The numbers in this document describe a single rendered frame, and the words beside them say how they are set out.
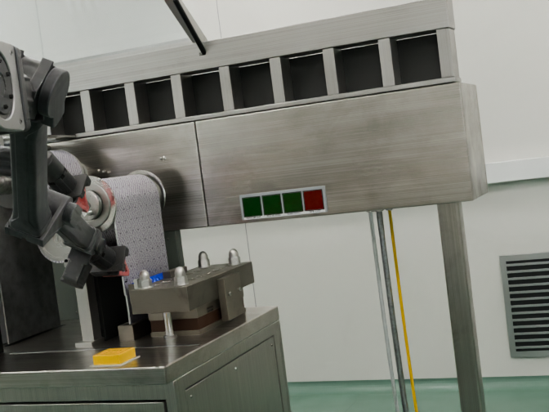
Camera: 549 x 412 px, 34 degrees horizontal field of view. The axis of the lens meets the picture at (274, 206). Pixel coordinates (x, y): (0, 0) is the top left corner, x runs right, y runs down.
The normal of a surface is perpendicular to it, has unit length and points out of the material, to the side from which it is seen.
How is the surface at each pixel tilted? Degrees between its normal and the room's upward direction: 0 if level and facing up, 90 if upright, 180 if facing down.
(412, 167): 90
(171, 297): 90
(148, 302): 90
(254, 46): 90
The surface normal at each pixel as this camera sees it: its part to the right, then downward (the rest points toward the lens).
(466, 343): -0.37, 0.10
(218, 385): 0.92, -0.10
